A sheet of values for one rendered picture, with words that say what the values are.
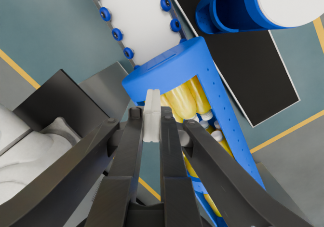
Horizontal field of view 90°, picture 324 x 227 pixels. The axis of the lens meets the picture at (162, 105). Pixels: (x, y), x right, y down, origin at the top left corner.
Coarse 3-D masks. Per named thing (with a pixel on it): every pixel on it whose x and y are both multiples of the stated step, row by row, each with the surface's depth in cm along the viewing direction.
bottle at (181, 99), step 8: (176, 88) 44; (184, 88) 45; (168, 96) 46; (176, 96) 45; (184, 96) 45; (192, 96) 48; (176, 104) 46; (184, 104) 46; (192, 104) 47; (176, 112) 49; (184, 112) 47; (192, 112) 48
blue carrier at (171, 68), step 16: (176, 48) 51; (192, 48) 39; (144, 64) 60; (160, 64) 39; (176, 64) 38; (192, 64) 40; (208, 64) 43; (128, 80) 44; (144, 80) 40; (160, 80) 39; (176, 80) 39; (208, 80) 43; (144, 96) 43; (208, 96) 43; (224, 96) 48; (224, 112) 47; (224, 128) 47; (240, 128) 55; (240, 144) 52; (240, 160) 52; (192, 176) 58; (256, 176) 60; (208, 208) 80; (224, 224) 82
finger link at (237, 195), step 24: (192, 120) 13; (216, 144) 10; (216, 168) 9; (240, 168) 8; (216, 192) 9; (240, 192) 7; (264, 192) 7; (240, 216) 7; (264, 216) 6; (288, 216) 6
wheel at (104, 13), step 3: (99, 9) 56; (102, 9) 55; (105, 9) 55; (102, 12) 56; (105, 12) 55; (108, 12) 56; (102, 15) 57; (105, 15) 56; (108, 15) 56; (102, 18) 58; (105, 18) 57; (108, 18) 57
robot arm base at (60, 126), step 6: (54, 120) 64; (60, 120) 64; (48, 126) 65; (54, 126) 64; (60, 126) 65; (66, 126) 66; (42, 132) 64; (48, 132) 62; (54, 132) 62; (60, 132) 64; (66, 132) 65; (72, 132) 67; (66, 138) 63; (72, 138) 66; (78, 138) 68; (72, 144) 65
